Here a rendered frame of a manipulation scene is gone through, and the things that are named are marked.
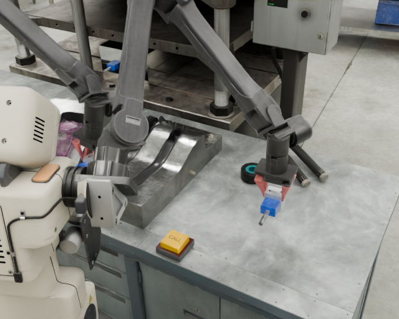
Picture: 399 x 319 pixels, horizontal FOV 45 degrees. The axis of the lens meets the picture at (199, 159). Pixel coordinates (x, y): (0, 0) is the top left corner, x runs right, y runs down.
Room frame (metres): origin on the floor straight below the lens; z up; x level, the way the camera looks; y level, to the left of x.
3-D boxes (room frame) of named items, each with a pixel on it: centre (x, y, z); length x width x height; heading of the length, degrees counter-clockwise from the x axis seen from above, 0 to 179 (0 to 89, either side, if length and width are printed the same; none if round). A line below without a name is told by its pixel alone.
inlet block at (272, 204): (1.00, -0.18, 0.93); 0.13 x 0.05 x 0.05; 153
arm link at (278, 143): (1.04, -0.20, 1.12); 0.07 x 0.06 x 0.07; 128
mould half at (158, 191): (1.36, 0.16, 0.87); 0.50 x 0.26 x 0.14; 149
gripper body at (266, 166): (1.03, -0.20, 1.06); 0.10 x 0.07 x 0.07; 64
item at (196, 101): (2.42, 0.21, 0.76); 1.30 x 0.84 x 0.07; 59
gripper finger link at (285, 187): (1.03, -0.21, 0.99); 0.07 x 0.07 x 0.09; 64
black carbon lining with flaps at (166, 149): (1.35, 0.17, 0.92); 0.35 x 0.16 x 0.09; 149
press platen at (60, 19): (2.42, 0.20, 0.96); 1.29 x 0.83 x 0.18; 59
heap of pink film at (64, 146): (1.47, 0.50, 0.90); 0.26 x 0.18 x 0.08; 166
